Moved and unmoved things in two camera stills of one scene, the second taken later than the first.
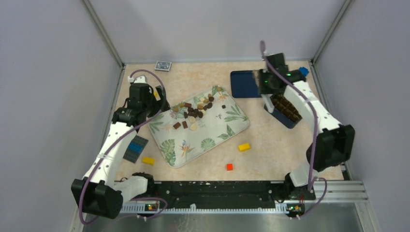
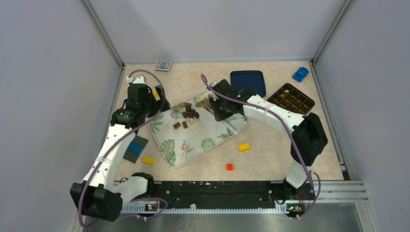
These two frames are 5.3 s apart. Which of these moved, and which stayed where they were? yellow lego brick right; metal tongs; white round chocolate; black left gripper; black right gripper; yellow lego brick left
Moved: metal tongs; black right gripper
Stayed: yellow lego brick left; white round chocolate; yellow lego brick right; black left gripper
